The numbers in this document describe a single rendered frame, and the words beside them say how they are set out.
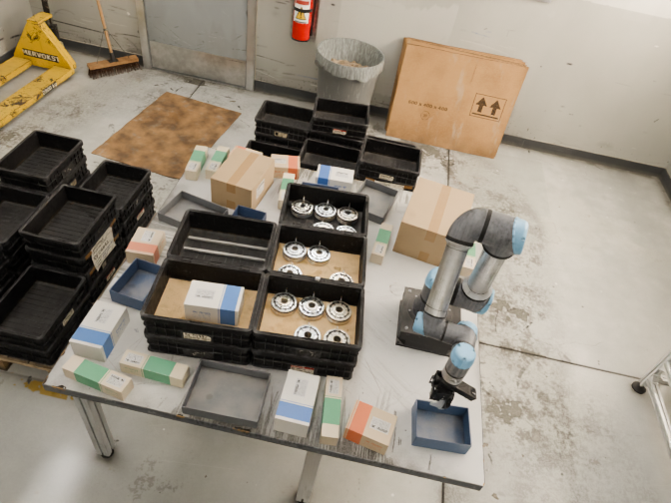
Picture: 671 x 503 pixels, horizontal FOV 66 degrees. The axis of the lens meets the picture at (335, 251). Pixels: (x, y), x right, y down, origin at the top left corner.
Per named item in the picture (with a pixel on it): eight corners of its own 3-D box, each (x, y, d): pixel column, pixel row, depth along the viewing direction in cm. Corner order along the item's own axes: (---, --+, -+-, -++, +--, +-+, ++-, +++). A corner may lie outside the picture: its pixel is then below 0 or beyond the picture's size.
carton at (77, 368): (65, 376, 185) (61, 367, 180) (77, 363, 189) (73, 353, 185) (123, 400, 181) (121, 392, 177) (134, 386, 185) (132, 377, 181)
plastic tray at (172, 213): (228, 216, 257) (228, 209, 253) (206, 240, 243) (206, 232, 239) (182, 198, 262) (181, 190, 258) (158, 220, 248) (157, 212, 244)
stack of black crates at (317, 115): (362, 158, 410) (373, 106, 378) (356, 182, 386) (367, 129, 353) (311, 146, 411) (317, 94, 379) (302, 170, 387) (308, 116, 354)
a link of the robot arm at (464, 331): (450, 312, 180) (444, 335, 173) (481, 323, 178) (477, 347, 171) (444, 326, 186) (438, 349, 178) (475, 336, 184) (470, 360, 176)
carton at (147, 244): (140, 239, 238) (138, 227, 232) (166, 243, 238) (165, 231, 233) (127, 262, 226) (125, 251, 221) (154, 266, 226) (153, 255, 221)
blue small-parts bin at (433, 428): (462, 416, 196) (468, 407, 191) (465, 454, 185) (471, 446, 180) (411, 407, 195) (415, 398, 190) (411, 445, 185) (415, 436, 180)
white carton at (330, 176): (314, 190, 282) (316, 177, 275) (317, 177, 290) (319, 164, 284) (349, 196, 282) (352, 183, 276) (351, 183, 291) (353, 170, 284)
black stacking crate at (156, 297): (264, 291, 211) (265, 272, 203) (250, 351, 190) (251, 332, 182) (168, 276, 210) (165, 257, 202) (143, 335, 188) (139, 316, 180)
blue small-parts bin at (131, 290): (138, 268, 225) (136, 256, 220) (169, 278, 223) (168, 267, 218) (111, 300, 211) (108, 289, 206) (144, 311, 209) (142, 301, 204)
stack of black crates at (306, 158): (353, 189, 379) (361, 150, 356) (347, 214, 358) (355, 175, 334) (301, 177, 380) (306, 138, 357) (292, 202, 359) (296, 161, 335)
